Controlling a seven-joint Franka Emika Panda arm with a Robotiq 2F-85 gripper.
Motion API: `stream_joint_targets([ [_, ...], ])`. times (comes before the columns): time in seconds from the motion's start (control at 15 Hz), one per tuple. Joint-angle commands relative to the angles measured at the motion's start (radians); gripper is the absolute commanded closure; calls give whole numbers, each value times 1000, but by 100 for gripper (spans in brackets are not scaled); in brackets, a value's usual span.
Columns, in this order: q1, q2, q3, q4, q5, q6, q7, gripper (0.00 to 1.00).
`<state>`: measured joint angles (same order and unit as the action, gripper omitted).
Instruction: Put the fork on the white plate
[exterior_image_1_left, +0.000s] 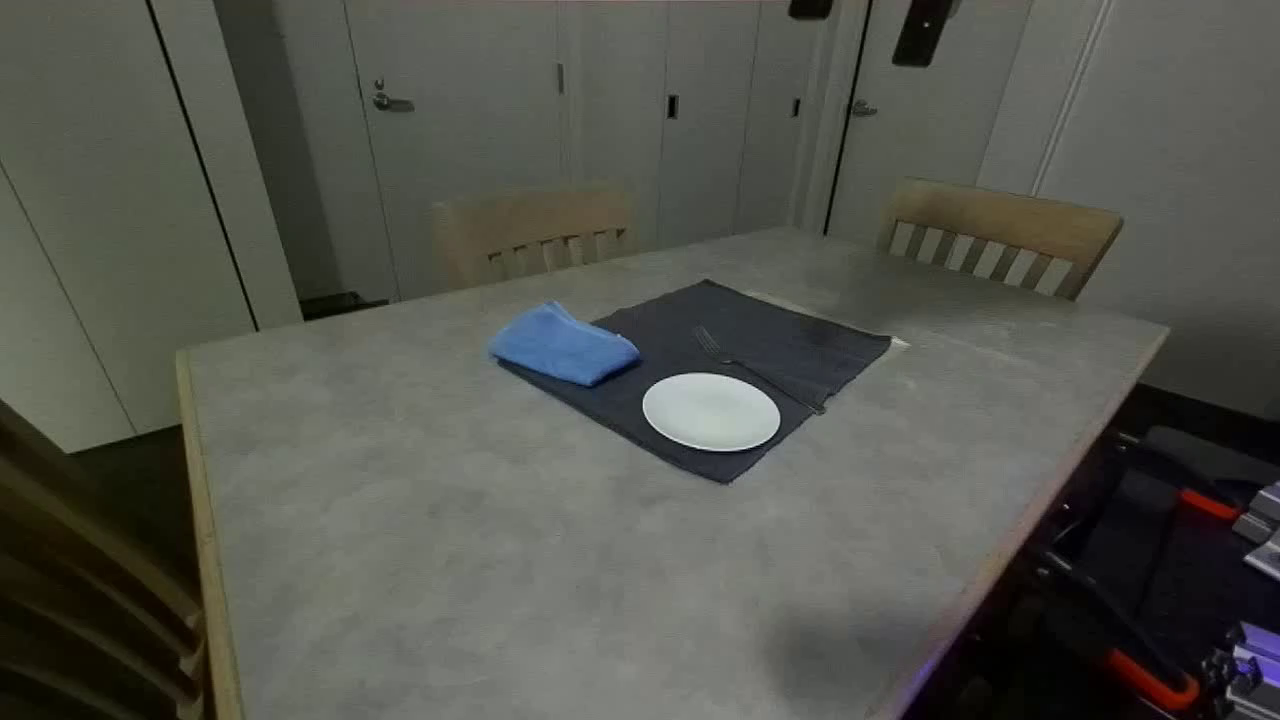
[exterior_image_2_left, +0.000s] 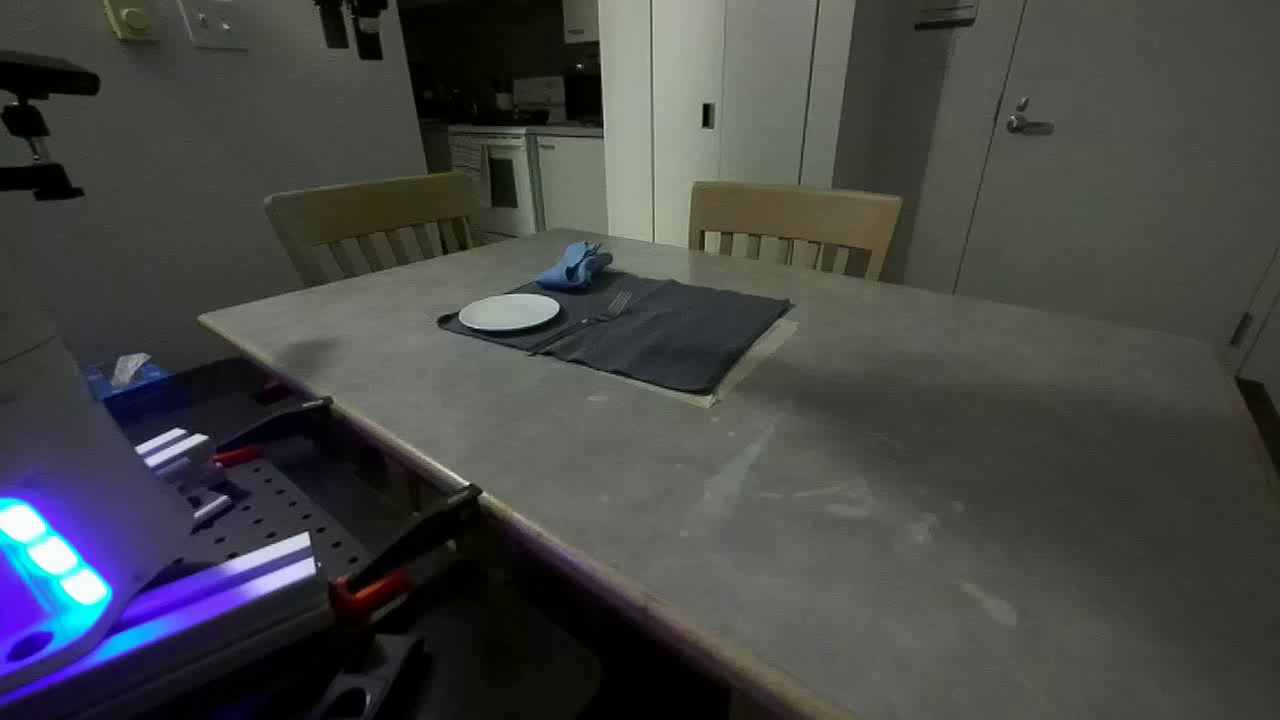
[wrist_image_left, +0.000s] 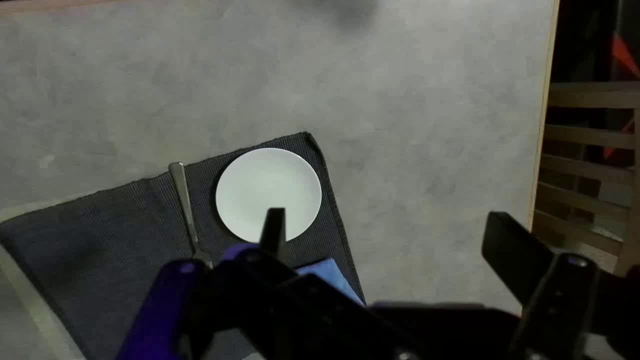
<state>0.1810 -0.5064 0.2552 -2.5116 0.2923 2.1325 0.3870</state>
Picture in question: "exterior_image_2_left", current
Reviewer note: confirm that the metal fork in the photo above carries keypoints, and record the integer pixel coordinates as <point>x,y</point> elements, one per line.
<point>618,307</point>

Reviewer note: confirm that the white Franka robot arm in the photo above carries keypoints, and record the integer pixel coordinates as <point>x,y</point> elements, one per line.
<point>81,452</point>

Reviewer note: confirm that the white round plate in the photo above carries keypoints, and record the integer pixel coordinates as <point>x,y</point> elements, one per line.
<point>509,313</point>

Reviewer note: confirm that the dark fabric placemat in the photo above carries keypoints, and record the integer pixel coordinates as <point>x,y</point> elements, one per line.
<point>683,335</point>

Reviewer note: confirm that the blue folded cloth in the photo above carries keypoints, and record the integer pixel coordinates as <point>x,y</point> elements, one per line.
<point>575,266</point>

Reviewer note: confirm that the white kitchen cabinet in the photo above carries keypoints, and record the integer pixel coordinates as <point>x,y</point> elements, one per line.
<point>569,181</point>

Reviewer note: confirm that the light wooden chair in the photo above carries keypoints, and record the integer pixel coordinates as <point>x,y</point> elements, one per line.
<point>784,209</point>
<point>363,204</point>

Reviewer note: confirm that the white kitchen stove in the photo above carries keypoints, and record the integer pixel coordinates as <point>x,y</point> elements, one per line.
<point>502,181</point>

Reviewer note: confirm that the black perforated breadboard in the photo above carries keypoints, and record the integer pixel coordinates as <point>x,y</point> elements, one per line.
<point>287,513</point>

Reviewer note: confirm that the grey door sign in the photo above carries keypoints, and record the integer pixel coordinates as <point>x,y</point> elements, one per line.
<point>946,15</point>

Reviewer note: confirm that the short aluminium profile pieces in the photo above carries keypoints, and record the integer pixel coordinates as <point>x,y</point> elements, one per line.
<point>175,445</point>

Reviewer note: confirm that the blue tissue box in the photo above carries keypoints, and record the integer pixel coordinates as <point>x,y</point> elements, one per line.
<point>126,375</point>

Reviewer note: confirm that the small black wall switch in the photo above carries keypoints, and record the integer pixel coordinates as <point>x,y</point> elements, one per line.
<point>709,119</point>

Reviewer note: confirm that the black bracket piece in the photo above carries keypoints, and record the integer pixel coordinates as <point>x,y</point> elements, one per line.
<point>373,683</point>

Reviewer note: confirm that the black hanging wall items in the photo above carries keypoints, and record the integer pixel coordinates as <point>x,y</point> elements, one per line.
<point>365,25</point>

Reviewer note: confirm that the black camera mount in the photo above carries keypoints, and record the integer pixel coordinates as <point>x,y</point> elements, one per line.
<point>41,73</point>

